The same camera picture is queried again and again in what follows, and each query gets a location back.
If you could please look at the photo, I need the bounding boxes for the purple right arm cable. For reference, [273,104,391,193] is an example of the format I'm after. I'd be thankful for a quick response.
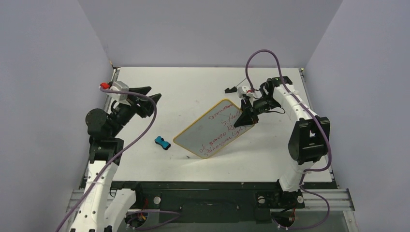
[245,49,333,231]

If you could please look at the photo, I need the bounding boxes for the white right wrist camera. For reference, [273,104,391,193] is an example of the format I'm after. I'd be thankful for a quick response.
[237,86,254,98]

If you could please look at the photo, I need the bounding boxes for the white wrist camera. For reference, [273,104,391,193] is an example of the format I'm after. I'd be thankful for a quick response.
[237,86,254,98]
[100,81,129,104]

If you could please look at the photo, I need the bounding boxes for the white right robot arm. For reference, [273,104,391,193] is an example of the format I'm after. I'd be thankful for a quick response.
[234,76,330,206]

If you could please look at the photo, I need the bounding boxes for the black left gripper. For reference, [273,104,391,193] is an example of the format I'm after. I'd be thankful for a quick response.
[109,87,160,137]

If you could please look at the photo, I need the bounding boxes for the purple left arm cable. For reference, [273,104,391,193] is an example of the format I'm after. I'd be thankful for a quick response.
[55,86,182,232]

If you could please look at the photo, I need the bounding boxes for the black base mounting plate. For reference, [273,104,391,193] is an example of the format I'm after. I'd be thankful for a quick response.
[112,181,337,224]

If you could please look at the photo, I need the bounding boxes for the aluminium front rail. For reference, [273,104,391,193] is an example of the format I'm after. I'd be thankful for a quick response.
[65,188,355,213]

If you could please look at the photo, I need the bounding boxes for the yellow framed whiteboard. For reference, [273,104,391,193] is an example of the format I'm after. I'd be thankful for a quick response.
[173,99,254,159]

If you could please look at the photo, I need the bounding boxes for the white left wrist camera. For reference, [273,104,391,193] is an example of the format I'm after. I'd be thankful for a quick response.
[100,81,129,104]

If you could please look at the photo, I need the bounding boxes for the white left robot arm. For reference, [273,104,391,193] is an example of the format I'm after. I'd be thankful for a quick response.
[67,82,161,232]

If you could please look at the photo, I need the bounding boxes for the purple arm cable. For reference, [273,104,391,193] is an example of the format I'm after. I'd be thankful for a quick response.
[245,49,333,231]
[55,86,182,232]

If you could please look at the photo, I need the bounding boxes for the blue whiteboard eraser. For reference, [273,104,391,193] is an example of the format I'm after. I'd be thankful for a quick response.
[154,136,171,150]

